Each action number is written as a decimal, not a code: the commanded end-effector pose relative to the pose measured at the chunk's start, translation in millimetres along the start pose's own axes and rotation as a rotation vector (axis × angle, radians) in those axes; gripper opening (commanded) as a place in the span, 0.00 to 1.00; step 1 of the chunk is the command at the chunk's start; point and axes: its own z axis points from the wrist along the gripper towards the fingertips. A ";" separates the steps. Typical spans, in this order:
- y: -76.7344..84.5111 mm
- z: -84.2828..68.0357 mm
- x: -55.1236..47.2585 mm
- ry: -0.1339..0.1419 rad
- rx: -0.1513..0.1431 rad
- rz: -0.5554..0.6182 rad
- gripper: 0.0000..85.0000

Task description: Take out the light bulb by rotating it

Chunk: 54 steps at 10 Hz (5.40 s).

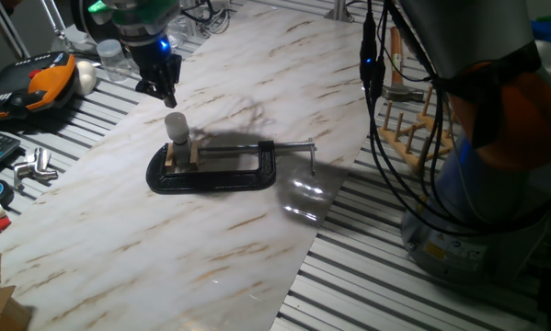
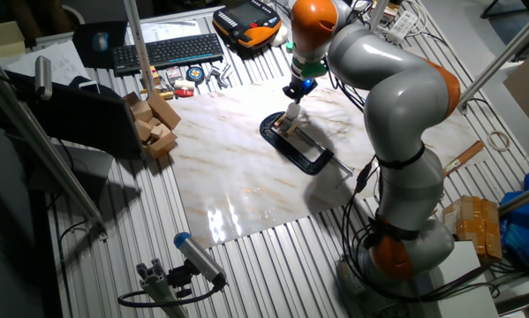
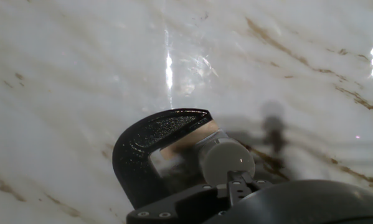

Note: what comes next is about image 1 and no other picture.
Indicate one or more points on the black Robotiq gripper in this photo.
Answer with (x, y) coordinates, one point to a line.
(155, 60)

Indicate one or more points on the white light bulb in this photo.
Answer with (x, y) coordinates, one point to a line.
(177, 126)

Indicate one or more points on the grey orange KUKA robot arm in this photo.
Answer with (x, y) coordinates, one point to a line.
(486, 184)

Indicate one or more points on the clear jar white lid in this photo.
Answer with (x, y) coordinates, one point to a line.
(113, 60)

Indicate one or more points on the small wooden block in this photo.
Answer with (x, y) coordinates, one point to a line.
(194, 156)
(169, 158)

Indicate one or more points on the white egg-shaped object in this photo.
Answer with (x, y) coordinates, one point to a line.
(86, 77)

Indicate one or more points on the black iron C-clamp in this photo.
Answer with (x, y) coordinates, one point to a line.
(210, 180)

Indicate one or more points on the black round device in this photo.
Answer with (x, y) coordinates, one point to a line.
(79, 18)

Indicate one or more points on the orange black teach pendant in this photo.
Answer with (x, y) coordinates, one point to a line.
(45, 85)

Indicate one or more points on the thin metal rod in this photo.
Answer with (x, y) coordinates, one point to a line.
(55, 23)

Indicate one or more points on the silver metal pipe fitting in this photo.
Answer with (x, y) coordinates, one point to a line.
(33, 167)

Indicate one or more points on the marble pattern mat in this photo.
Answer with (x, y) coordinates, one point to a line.
(164, 257)

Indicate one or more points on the wooden peg rack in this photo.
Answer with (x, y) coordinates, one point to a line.
(400, 149)

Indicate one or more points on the aluminium profile post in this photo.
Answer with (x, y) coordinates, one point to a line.
(7, 27)
(339, 11)

